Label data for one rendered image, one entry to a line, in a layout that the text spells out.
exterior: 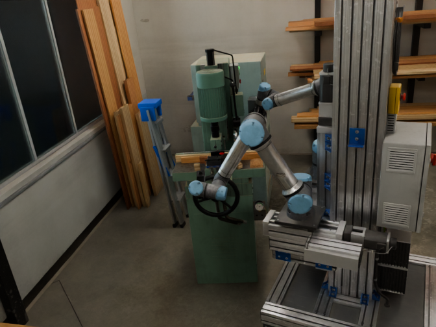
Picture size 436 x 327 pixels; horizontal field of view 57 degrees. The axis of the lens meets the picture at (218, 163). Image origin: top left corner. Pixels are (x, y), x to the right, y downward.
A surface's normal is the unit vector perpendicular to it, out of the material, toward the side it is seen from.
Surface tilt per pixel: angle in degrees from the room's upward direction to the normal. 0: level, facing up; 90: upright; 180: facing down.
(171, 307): 0
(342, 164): 90
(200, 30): 90
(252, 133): 83
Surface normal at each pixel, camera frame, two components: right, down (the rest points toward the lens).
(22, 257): 0.98, 0.00
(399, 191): -0.44, 0.39
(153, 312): -0.09, -0.91
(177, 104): -0.19, 0.40
